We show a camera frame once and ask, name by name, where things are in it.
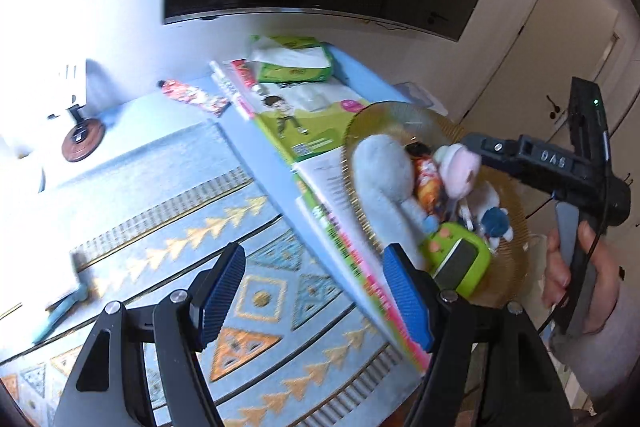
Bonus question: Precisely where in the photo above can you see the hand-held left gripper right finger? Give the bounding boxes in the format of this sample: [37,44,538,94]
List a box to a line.
[382,243,573,427]

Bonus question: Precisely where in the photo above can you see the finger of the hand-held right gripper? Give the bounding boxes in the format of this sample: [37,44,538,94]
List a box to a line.
[462,133,523,172]

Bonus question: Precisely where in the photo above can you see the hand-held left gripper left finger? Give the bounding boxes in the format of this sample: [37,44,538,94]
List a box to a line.
[52,242,247,427]

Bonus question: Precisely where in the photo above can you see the white plush toy blue ball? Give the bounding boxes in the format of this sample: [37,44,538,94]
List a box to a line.
[462,182,516,253]

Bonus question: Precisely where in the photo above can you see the lime green toy game console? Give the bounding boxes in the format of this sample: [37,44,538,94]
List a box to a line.
[422,221,492,300]

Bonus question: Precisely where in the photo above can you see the amber glass bowl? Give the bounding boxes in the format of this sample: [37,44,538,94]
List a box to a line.
[341,101,531,308]

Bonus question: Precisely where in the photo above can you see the blue plush toy with cap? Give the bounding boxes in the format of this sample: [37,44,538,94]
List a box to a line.
[350,134,483,260]

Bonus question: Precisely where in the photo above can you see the person's right forearm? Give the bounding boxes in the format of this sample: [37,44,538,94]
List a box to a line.
[550,252,640,408]

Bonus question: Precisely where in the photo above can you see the person's right hand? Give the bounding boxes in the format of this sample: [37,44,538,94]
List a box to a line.
[542,224,623,335]

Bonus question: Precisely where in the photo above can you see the pink spine workbook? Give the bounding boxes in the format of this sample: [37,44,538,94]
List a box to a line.
[320,212,433,373]

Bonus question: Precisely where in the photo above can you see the blue patterned mat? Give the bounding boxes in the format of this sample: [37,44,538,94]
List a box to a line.
[0,119,436,427]

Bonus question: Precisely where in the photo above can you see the green spine workbook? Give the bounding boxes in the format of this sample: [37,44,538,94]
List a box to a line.
[295,194,426,370]

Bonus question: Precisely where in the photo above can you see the white cabinet door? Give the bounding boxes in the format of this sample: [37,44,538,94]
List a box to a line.
[460,0,640,168]

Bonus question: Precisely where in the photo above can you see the teal plastic item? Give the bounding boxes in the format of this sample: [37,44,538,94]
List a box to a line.
[31,282,92,343]

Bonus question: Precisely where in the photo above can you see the green cartoon cover book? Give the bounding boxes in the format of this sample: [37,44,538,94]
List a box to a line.
[250,84,373,165]

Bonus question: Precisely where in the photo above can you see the pink-edged book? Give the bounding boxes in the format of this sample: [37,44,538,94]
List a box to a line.
[227,59,266,120]

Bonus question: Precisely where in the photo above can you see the red candy wrapper packet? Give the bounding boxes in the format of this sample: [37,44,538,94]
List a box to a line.
[159,78,232,115]

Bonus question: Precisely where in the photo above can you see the metal phone stand wooden base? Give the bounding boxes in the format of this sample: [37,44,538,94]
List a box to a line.
[42,59,107,164]

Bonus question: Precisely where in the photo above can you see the green tissue pack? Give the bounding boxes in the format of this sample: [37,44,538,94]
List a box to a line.
[250,34,335,84]

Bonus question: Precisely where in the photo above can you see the white thin book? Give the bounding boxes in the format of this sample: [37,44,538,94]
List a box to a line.
[209,59,251,120]

